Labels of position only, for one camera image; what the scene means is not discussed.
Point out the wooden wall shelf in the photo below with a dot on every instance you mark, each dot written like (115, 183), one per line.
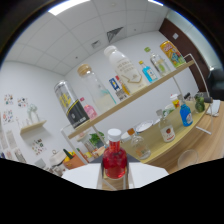
(32, 127)

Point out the red white wall poster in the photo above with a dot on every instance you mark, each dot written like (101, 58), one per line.
(118, 80)

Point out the amber liquid bottle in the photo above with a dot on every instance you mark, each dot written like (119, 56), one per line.
(125, 88)

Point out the brown door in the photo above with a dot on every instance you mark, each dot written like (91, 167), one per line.
(186, 50)

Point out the clear bottle red label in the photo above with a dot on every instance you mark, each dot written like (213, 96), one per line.
(166, 130)

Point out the clear bottle orange cap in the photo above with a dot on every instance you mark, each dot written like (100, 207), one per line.
(140, 146)

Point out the black armchair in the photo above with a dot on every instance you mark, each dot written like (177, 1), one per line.
(216, 83)

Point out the white round appliance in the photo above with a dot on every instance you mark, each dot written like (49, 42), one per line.
(58, 158)

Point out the small teal bottle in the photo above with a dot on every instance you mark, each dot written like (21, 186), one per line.
(109, 96)

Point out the potted green plant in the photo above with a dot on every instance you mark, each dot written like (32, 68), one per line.
(96, 138)

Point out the blue liquid bottle silver cap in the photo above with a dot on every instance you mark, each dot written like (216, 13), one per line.
(186, 115)

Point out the tall glass bottle cork lid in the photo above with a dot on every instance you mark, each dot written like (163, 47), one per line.
(96, 88)

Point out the white figurine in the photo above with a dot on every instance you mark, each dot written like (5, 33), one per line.
(32, 112)

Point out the small pink bottle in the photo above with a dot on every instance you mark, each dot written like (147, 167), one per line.
(89, 110)

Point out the yellow juice can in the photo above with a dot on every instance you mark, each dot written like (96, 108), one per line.
(172, 54)

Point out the large white bottle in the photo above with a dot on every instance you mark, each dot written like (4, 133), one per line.
(126, 70)

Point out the glass with green mint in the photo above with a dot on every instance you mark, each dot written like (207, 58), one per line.
(199, 104)

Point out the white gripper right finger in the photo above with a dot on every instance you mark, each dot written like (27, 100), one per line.
(146, 172)

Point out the clear bottle green cap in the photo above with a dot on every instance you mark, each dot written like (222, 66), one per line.
(160, 64)

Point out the small red liquid bottle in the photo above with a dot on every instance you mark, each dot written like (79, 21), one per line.
(114, 160)

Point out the tall black yellow can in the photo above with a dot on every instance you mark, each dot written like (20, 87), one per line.
(71, 105)

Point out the white bowl blue pattern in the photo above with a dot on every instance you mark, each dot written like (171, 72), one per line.
(125, 136)

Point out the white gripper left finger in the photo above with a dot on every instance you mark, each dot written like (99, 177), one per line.
(85, 175)

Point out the blue bottle yellow cap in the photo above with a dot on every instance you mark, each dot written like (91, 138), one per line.
(149, 73)

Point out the orange basket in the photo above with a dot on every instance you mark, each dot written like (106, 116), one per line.
(76, 161)

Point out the two-tier wooden shelf rack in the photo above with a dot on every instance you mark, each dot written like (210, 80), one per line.
(156, 133)

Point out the blue wall poster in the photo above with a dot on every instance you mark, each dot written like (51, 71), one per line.
(113, 84)

